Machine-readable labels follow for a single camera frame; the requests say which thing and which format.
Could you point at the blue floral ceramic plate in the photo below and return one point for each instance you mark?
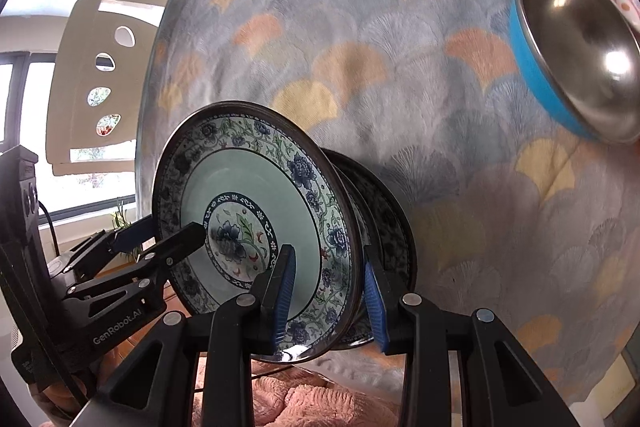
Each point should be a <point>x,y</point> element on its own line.
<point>406,232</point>
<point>371,212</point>
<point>280,187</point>

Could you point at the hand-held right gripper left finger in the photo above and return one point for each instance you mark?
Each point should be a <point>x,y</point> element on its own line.
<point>285,297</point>

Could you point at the white chair with oval holes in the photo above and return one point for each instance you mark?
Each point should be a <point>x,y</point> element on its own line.
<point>80,72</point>

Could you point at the blue steel-lined bowl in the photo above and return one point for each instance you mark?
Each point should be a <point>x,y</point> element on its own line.
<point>565,22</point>

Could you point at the green potted plant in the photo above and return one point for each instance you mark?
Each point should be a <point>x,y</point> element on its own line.
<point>122,217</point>

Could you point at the fan-patterned tablecloth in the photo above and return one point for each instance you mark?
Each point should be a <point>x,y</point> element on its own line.
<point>425,107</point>

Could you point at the window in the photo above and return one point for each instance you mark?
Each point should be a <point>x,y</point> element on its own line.
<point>35,117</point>

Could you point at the pink fleece clothing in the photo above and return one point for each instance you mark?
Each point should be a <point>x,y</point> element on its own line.
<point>310,402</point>

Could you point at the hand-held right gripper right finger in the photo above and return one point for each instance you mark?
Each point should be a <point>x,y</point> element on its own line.
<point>375,307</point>

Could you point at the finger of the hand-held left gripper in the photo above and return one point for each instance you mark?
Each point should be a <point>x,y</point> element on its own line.
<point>130,237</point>
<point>170,247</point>

